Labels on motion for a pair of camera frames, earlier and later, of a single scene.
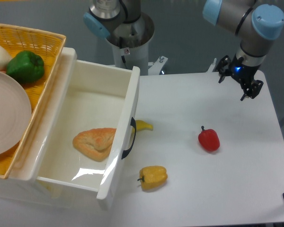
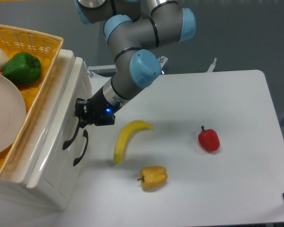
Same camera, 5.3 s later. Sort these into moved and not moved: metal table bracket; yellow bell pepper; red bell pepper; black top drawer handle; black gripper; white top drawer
Moved: white top drawer; black gripper; black top drawer handle
Not moved: red bell pepper; metal table bracket; yellow bell pepper
